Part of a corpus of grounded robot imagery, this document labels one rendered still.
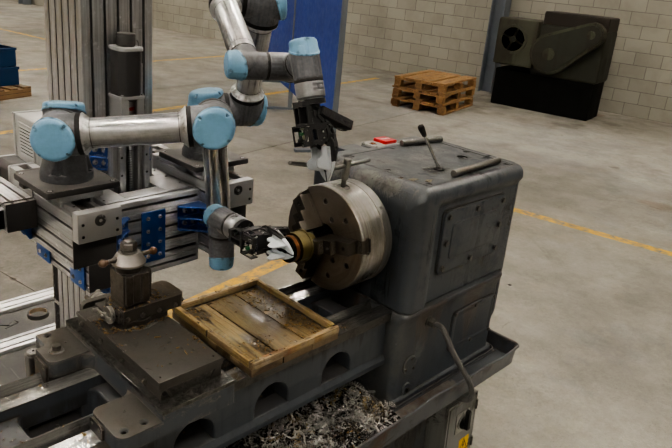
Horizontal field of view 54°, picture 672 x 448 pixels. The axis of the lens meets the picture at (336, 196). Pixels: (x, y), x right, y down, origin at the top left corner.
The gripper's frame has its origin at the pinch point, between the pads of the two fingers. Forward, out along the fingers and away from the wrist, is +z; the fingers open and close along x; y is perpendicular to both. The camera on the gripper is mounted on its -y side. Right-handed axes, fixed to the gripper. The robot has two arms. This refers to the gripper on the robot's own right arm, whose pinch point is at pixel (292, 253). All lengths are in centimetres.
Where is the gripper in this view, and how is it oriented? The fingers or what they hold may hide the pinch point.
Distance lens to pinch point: 180.5
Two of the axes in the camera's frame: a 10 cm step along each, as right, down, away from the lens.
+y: -7.2, 1.7, -6.7
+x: 0.8, -9.4, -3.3
